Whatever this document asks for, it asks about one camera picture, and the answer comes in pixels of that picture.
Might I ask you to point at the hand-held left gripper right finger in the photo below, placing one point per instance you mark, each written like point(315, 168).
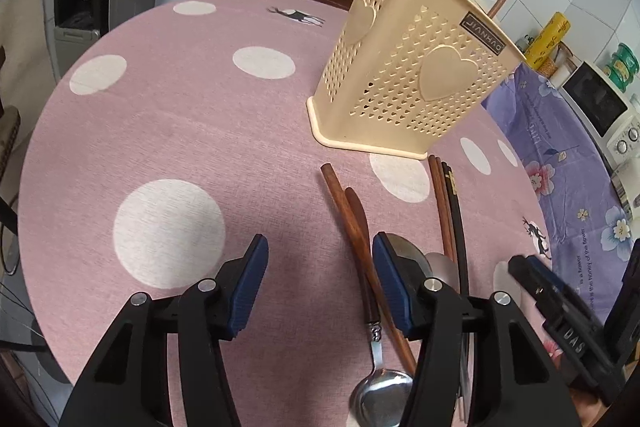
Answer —
point(392, 287)

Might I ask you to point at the pink polka dot tablecloth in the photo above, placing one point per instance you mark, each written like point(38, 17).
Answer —
point(200, 122)

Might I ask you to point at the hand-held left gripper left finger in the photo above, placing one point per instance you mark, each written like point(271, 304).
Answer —
point(247, 287)

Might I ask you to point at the stacked green jars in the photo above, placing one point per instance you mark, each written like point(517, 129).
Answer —
point(622, 67)

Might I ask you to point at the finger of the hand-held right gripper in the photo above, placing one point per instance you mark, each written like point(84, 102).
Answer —
point(625, 297)
point(537, 279)

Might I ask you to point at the glass jar of beans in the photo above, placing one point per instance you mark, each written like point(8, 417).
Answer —
point(548, 66)

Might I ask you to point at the purple floral cloth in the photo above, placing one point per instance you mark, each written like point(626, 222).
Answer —
point(565, 187)

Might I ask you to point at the black chopstick with gold band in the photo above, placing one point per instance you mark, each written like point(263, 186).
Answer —
point(457, 232)

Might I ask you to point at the cream perforated utensil holder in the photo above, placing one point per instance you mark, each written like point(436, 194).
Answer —
point(400, 72)

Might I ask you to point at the white microwave oven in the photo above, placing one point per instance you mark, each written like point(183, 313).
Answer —
point(595, 99)

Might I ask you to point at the yellow plastic wrap roll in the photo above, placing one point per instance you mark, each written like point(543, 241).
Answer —
point(547, 39)

